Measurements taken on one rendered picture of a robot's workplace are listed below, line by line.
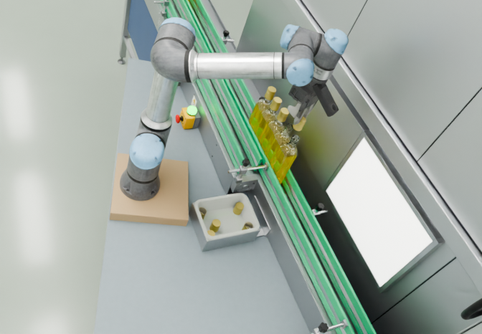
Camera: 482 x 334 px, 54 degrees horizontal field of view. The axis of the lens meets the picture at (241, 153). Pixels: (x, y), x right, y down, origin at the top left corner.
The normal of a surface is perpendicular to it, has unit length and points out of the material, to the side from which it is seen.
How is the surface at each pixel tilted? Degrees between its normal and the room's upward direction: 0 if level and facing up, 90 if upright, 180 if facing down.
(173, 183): 1
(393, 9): 90
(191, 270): 0
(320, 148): 90
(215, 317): 0
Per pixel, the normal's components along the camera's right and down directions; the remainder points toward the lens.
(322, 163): -0.89, 0.11
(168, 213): 0.28, -0.64
